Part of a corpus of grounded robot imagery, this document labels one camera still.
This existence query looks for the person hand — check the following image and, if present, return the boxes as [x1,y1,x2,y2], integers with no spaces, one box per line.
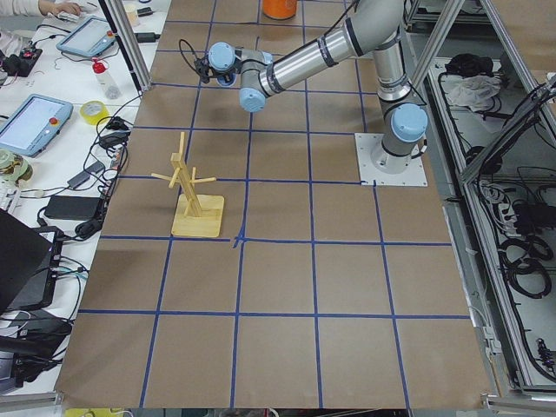
[38,0,82,17]

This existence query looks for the light blue cup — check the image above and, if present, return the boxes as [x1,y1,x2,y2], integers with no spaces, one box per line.
[216,73,236,87]

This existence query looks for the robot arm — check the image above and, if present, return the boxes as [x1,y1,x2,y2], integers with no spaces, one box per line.
[195,0,428,174]

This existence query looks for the far teach pendant tablet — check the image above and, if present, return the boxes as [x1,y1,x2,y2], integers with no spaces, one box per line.
[56,17,116,58]

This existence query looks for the teach pendant tablet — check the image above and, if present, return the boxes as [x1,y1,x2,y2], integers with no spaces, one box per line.
[56,17,116,58]
[1,94,74,156]

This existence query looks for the red cap squeeze bottle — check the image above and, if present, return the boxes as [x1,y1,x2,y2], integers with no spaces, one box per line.
[92,58,121,100]

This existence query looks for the yellow tape roll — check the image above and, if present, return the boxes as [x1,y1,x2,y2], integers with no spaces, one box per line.
[80,100,109,125]

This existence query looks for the near teach pendant tablet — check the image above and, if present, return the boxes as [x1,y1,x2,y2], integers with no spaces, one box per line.
[1,94,74,156]

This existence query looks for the black power adapter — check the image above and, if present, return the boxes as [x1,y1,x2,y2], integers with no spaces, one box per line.
[44,195,102,221]

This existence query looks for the orange can container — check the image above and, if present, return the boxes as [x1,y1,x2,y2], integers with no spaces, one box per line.
[262,0,297,20]

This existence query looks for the black laptop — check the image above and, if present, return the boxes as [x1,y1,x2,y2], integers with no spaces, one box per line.
[1,210,63,313]

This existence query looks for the wooden mug tree stand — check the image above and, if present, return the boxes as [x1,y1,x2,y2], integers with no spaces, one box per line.
[151,132,225,238]

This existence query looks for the white crumpled cloth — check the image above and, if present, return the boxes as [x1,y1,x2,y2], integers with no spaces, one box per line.
[447,75,502,111]

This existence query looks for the aluminium frame post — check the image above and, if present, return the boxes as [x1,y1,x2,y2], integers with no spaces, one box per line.
[98,0,152,93]

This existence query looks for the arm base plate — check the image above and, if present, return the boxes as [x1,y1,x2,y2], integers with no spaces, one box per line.
[354,133,427,187]

